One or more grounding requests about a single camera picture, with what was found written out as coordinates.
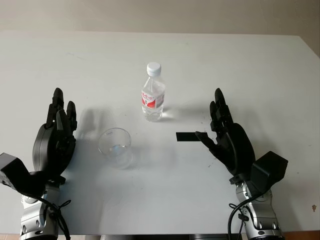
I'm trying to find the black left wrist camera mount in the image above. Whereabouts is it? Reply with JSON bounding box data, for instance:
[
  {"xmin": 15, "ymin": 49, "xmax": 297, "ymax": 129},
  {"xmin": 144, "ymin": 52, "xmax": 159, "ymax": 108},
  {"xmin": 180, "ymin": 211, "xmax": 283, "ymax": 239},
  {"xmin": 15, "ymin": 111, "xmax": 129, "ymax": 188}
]
[{"xmin": 0, "ymin": 151, "xmax": 63, "ymax": 201}]

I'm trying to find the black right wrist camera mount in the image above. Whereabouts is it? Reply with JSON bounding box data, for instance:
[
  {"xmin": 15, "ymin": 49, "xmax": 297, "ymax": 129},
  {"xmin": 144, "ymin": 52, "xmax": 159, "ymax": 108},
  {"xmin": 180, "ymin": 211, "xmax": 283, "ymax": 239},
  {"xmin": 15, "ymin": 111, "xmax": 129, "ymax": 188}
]
[{"xmin": 249, "ymin": 150, "xmax": 289, "ymax": 199}]

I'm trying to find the clear plastic cup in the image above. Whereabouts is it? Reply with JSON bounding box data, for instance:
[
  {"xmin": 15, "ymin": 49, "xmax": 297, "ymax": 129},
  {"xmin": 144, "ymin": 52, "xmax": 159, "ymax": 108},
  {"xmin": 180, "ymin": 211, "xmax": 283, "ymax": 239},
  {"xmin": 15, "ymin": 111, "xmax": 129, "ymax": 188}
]
[{"xmin": 97, "ymin": 127, "xmax": 134, "ymax": 171}]

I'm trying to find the clear water bottle red label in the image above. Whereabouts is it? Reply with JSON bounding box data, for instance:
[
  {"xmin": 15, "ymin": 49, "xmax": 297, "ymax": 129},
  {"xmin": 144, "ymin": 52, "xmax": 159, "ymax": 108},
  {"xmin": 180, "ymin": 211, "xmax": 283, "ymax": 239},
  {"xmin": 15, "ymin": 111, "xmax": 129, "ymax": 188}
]
[{"xmin": 139, "ymin": 61, "xmax": 167, "ymax": 123}]

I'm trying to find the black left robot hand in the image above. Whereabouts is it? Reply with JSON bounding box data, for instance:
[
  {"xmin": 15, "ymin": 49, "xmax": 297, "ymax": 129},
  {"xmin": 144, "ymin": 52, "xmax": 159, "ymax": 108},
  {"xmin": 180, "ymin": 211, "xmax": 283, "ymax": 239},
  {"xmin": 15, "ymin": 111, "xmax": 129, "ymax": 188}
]
[{"xmin": 32, "ymin": 87, "xmax": 78, "ymax": 185}]

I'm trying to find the black tape strip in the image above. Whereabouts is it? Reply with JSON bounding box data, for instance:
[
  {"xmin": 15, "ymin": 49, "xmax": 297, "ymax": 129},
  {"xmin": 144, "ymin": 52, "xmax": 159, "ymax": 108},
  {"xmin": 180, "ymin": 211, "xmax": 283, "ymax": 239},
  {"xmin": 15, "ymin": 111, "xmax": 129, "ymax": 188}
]
[{"xmin": 175, "ymin": 131, "xmax": 202, "ymax": 143}]

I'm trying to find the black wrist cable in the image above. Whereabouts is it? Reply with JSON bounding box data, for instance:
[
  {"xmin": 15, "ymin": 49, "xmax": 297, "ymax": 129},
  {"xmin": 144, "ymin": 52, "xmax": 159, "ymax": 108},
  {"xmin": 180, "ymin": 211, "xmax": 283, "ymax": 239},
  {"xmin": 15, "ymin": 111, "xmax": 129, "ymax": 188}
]
[
  {"xmin": 226, "ymin": 191, "xmax": 266, "ymax": 240},
  {"xmin": 27, "ymin": 192, "xmax": 73, "ymax": 240}
]

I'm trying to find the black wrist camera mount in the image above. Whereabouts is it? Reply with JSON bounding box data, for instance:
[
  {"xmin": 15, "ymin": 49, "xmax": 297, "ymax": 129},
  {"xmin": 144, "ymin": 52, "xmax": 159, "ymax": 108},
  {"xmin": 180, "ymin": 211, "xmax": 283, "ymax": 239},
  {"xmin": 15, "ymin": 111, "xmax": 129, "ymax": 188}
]
[
  {"xmin": 249, "ymin": 150, "xmax": 289, "ymax": 199},
  {"xmin": 0, "ymin": 151, "xmax": 63, "ymax": 201}
]

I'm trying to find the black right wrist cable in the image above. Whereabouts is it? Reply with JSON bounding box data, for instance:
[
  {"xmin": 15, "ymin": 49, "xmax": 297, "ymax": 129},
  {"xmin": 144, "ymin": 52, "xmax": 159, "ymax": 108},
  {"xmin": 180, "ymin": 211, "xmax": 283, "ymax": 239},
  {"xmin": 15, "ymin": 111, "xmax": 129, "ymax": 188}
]
[{"xmin": 226, "ymin": 191, "xmax": 266, "ymax": 240}]

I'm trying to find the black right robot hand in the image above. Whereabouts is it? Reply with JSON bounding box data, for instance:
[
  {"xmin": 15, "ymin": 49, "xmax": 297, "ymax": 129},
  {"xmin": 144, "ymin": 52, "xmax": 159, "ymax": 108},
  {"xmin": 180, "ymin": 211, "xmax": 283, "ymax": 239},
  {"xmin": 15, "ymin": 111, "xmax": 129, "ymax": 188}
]
[{"xmin": 194, "ymin": 87, "xmax": 257, "ymax": 186}]

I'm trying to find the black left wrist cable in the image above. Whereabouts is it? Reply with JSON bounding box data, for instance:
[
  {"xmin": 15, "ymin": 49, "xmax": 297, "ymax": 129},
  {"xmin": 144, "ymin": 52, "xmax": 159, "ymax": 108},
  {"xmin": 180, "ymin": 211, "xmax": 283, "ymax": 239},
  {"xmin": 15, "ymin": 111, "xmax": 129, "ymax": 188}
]
[{"xmin": 27, "ymin": 192, "xmax": 73, "ymax": 240}]

